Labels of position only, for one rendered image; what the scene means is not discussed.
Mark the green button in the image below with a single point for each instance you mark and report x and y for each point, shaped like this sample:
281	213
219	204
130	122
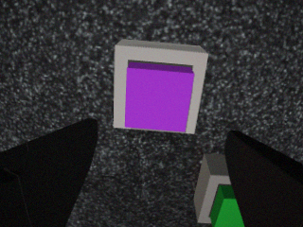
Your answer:
215	200

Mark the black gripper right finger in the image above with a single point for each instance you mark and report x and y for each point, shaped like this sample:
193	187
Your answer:
267	184

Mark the purple button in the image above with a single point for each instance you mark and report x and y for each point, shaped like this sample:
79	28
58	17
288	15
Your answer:
158	85

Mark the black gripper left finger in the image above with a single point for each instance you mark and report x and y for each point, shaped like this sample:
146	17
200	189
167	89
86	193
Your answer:
40	180

